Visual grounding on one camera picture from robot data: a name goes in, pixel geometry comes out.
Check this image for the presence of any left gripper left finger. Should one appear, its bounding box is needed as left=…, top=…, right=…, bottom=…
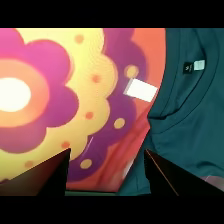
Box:
left=0, top=147, right=72, bottom=197

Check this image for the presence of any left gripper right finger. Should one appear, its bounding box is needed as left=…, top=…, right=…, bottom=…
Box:
left=143, top=148, right=224, bottom=197

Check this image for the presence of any teal T-shirt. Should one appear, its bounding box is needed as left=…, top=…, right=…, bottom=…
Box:
left=118, top=27, right=224, bottom=197

